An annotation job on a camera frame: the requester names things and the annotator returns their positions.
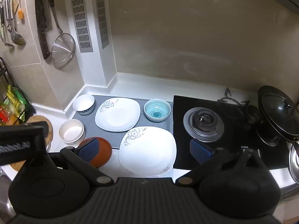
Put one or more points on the black glass gas stove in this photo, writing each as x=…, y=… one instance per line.
x=179, y=107

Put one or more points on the orange silicone brush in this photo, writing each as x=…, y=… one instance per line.
x=21, y=12

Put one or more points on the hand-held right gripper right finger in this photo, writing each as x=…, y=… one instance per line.
x=202, y=151

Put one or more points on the steel ladle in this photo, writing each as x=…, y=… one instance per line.
x=8, y=44

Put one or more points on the round steel gas burner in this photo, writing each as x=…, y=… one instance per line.
x=203, y=121

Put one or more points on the round wooden cutting board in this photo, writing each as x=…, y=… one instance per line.
x=50, y=133

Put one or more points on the grey vent grille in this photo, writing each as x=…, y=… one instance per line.
x=81, y=22

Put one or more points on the yellow green packet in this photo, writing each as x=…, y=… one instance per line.
x=16, y=98

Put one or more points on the steel sink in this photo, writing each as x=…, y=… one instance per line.
x=4, y=191

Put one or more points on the red packet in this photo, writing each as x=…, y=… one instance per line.
x=4, y=114

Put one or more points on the black rimmed glass lid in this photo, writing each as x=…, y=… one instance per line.
x=278, y=112

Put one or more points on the steel mesh strainer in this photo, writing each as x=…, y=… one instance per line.
x=63, y=49

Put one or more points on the grey dish mat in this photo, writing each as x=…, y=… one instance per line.
x=154, y=127

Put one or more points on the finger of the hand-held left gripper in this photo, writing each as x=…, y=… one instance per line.
x=39, y=140

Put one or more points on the plain white plate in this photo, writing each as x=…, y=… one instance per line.
x=83, y=102

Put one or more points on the pale green plate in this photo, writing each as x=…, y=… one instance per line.
x=157, y=112

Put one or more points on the black pan support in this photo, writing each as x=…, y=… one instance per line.
x=227, y=93

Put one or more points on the steel serving spoon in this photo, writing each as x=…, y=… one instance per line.
x=18, y=38

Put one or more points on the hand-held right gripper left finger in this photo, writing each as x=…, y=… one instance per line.
x=87, y=148

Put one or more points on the orange round plate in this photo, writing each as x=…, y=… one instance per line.
x=105, y=151

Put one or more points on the white square floral plate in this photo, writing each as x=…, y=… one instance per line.
x=116, y=119
x=149, y=154

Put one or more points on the cream bowl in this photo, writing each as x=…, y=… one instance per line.
x=70, y=133

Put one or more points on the dark cleaver knife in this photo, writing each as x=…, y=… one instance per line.
x=42, y=23

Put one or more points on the wooden spatula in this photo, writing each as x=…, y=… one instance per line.
x=15, y=2

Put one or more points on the stainless steel pot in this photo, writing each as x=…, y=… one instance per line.
x=294, y=161

